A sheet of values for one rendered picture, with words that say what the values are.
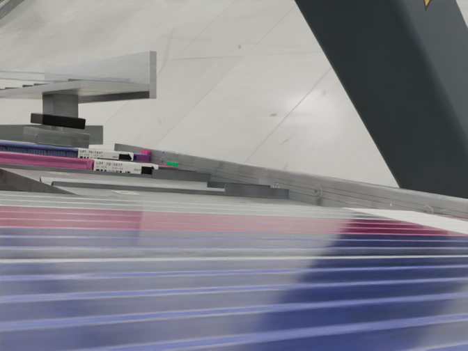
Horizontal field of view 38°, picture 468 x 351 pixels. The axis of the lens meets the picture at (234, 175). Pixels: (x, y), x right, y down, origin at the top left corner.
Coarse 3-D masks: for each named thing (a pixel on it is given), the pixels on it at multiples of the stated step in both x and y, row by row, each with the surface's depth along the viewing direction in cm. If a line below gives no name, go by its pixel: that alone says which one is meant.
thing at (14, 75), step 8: (0, 72) 84; (8, 72) 85; (16, 72) 85; (24, 72) 86; (32, 72) 86; (40, 72) 87; (16, 80) 86; (24, 80) 86; (32, 80) 87; (40, 80) 87; (48, 80) 88; (56, 80) 89; (64, 80) 89; (104, 80) 93; (112, 80) 94; (120, 80) 95; (128, 80) 95
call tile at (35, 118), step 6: (36, 114) 75; (42, 114) 73; (48, 114) 73; (30, 120) 76; (36, 120) 74; (42, 120) 73; (48, 120) 73; (54, 120) 74; (60, 120) 74; (66, 120) 75; (72, 120) 75; (78, 120) 75; (84, 120) 76; (60, 126) 74; (66, 126) 75; (72, 126) 75; (78, 126) 75; (84, 126) 76
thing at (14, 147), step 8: (0, 144) 62; (8, 144) 62; (16, 144) 62; (24, 144) 63; (32, 144) 64; (16, 152) 62; (24, 152) 63; (32, 152) 63; (40, 152) 64; (48, 152) 64; (56, 152) 65; (64, 152) 65; (72, 152) 66; (136, 160) 70; (144, 160) 70
